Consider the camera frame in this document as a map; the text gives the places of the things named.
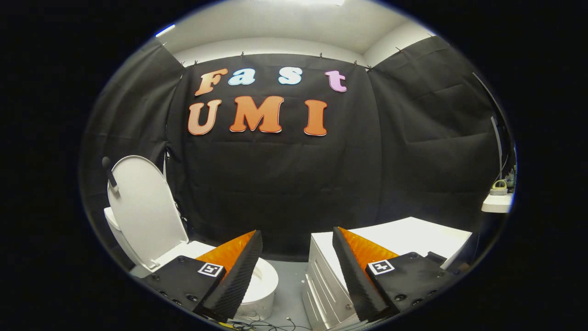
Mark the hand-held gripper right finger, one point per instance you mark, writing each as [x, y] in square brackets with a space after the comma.
[353, 276]

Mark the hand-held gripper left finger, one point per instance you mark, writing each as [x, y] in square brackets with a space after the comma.
[239, 276]

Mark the white toilet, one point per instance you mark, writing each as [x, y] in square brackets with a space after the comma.
[269, 287]

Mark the white drawer cabinet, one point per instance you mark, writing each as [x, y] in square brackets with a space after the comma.
[413, 232]

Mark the black backdrop cloth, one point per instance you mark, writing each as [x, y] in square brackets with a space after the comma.
[285, 184]

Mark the white shelf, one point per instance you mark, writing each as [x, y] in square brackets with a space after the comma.
[496, 203]

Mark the tape roll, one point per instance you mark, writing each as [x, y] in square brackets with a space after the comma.
[498, 191]

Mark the small ceiling light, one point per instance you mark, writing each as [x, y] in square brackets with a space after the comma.
[165, 30]

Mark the large ceiling light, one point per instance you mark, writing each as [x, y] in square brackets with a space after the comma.
[321, 2]

